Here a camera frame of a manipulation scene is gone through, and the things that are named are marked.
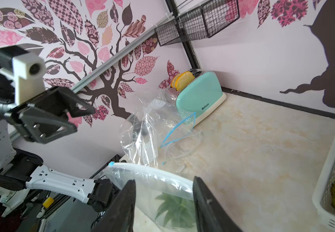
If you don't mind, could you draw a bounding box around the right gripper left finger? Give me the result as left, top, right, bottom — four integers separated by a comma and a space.
91, 180, 136, 232

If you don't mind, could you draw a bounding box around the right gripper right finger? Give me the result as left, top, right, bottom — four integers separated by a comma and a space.
193, 177, 242, 232

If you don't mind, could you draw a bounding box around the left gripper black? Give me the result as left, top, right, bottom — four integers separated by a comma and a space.
3, 87, 95, 144

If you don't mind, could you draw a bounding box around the zip-top bag clear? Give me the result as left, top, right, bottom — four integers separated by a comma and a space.
120, 91, 181, 168
158, 112, 202, 174
103, 162, 197, 232

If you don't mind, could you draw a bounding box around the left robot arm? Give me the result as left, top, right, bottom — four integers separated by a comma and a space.
0, 45, 119, 212

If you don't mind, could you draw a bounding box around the silver toaster mint side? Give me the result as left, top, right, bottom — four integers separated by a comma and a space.
166, 69, 226, 124

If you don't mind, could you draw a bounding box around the left bread slice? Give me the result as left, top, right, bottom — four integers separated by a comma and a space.
170, 73, 182, 89

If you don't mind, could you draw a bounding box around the bread slice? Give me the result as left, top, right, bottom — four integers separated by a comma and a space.
170, 73, 182, 89
176, 71, 195, 91

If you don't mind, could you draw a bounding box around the white plastic basket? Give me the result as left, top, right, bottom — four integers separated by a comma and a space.
312, 137, 335, 232

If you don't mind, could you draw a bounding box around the right bread slice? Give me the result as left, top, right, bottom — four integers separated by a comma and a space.
176, 71, 195, 91

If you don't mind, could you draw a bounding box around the aluminium frame bar left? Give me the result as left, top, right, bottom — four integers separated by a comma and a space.
7, 11, 185, 143

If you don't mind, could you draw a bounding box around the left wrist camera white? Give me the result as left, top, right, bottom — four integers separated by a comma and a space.
0, 45, 46, 105

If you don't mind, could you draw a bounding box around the black wire wall basket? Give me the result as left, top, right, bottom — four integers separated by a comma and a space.
155, 0, 240, 46

